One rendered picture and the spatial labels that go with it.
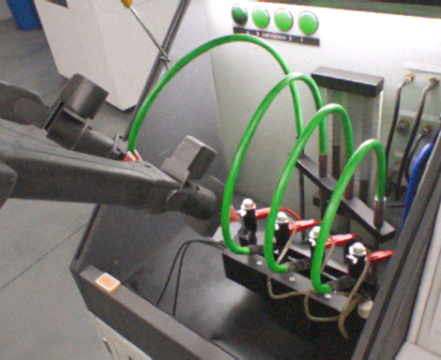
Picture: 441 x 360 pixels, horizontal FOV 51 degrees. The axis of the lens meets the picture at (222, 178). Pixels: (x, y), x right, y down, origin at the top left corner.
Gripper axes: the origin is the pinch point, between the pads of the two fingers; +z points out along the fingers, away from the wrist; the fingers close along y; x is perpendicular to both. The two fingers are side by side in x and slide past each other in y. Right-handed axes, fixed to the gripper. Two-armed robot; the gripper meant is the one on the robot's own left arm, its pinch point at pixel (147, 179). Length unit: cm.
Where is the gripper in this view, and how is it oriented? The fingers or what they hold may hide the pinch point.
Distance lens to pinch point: 90.0
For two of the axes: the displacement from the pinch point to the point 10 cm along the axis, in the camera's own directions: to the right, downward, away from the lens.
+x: -5.9, 7.7, 2.3
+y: -1.4, -3.8, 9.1
